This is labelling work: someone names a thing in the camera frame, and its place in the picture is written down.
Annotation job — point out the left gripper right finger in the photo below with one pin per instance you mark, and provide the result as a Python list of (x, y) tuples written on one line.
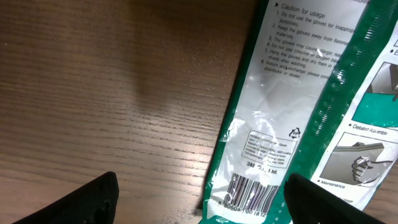
[(310, 204)]

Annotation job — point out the green white 3M package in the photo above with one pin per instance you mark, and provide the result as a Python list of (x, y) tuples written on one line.
[(315, 95)]

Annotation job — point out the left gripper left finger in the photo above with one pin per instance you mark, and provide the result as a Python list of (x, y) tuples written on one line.
[(93, 203)]

